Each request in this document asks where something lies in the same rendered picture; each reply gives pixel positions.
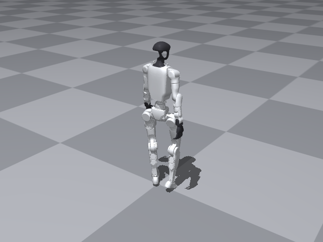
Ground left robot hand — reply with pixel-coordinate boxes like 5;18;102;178
144;102;153;109

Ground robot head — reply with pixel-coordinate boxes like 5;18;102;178
153;41;171;68

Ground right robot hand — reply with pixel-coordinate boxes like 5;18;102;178
173;119;184;139

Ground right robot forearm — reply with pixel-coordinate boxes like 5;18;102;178
173;94;183;124

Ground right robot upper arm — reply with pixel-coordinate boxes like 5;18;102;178
168;68;180;101

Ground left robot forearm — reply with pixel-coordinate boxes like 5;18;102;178
143;85;151;105

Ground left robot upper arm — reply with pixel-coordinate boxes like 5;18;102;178
142;63;151;90

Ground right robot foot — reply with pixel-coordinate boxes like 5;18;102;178
165;180;177;188

